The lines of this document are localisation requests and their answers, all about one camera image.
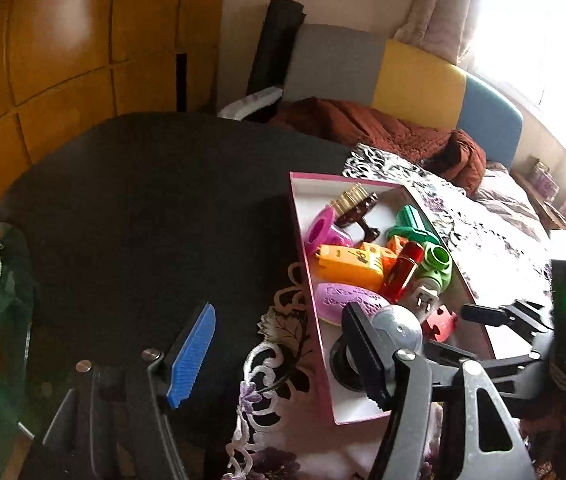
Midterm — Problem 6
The clear jar black base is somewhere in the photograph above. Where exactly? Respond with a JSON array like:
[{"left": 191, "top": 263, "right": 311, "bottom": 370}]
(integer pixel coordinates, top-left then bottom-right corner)
[{"left": 330, "top": 302, "right": 424, "bottom": 401}]

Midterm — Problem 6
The green night light plug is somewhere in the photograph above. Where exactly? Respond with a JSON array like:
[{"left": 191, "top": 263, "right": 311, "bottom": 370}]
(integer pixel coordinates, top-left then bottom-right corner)
[{"left": 399, "top": 242, "right": 453, "bottom": 322}]

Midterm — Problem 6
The purple perforated egg case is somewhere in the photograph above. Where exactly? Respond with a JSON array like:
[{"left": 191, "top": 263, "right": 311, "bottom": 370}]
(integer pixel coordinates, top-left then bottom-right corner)
[{"left": 315, "top": 283, "right": 390, "bottom": 326}]

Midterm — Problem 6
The red metallic capsule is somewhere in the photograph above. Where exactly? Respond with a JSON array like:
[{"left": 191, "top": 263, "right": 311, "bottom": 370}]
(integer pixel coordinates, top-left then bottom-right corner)
[{"left": 379, "top": 240, "right": 424, "bottom": 304}]

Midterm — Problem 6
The yellow plastic comb toy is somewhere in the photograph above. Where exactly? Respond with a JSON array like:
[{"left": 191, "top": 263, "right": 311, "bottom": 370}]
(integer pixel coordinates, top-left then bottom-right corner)
[{"left": 315, "top": 245, "right": 384, "bottom": 292}]

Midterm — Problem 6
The orange building block piece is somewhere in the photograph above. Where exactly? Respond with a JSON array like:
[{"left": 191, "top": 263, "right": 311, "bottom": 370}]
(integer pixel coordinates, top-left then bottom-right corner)
[{"left": 359, "top": 235, "right": 408, "bottom": 273}]

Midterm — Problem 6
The green plastic stamp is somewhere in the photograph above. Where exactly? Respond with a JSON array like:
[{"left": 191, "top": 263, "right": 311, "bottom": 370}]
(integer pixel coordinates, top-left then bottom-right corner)
[{"left": 386, "top": 205, "right": 441, "bottom": 245}]

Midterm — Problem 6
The magenta plastic funnel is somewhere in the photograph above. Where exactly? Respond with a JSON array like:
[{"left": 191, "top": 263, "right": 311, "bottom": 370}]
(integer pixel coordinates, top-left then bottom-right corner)
[{"left": 304, "top": 205, "right": 355, "bottom": 254}]

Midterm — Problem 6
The brown cream hair claw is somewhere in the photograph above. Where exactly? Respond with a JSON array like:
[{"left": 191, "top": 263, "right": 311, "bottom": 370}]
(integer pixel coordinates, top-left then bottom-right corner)
[{"left": 330, "top": 183, "right": 381, "bottom": 243}]

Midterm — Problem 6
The red puzzle piece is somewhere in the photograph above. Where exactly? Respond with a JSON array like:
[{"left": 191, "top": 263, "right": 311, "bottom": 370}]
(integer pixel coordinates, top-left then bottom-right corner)
[{"left": 421, "top": 304, "right": 458, "bottom": 342}]

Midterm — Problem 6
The white pink-edged tray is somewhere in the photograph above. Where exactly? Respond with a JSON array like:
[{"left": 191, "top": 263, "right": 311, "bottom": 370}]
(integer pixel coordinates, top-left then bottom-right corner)
[{"left": 288, "top": 171, "right": 496, "bottom": 426}]

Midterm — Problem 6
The wooden side desk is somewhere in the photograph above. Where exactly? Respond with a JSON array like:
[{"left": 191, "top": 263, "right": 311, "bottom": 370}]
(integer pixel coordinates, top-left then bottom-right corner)
[{"left": 510, "top": 170, "right": 566, "bottom": 232}]

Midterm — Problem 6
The floral embroidered tablecloth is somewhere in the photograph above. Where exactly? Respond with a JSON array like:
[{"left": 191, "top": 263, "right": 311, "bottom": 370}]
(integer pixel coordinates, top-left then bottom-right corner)
[{"left": 225, "top": 144, "right": 551, "bottom": 479}]

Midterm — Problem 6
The pale pink duvet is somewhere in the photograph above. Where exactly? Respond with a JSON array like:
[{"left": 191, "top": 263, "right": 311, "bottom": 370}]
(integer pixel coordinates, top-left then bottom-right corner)
[{"left": 472, "top": 162, "right": 548, "bottom": 242}]

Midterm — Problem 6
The purple box on desk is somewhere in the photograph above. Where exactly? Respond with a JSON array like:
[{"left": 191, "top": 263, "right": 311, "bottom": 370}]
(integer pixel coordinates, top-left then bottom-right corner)
[{"left": 529, "top": 158, "right": 560, "bottom": 203}]

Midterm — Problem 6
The rust quilted jacket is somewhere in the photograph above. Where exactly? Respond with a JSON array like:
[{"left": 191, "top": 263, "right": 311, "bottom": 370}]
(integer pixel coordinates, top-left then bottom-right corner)
[{"left": 270, "top": 98, "right": 487, "bottom": 195}]

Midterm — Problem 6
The glass side table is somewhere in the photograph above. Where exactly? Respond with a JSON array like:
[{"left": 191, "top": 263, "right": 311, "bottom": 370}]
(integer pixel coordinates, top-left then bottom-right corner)
[{"left": 0, "top": 222, "right": 35, "bottom": 477}]

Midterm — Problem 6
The grey yellow blue sofa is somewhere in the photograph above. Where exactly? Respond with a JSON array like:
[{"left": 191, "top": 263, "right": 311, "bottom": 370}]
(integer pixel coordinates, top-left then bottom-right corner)
[{"left": 283, "top": 24, "right": 522, "bottom": 168}]

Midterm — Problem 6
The pink curtain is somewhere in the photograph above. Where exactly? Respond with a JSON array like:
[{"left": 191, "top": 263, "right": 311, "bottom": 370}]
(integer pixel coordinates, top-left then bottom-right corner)
[{"left": 394, "top": 0, "right": 479, "bottom": 65}]

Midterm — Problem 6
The wooden wardrobe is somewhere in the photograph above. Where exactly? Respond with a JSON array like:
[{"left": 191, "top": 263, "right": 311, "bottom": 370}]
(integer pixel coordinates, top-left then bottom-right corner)
[{"left": 0, "top": 0, "right": 222, "bottom": 197}]

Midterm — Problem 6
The black rolled mat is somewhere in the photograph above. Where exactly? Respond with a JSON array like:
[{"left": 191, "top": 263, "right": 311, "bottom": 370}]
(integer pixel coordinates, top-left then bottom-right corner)
[{"left": 246, "top": 0, "right": 306, "bottom": 94}]

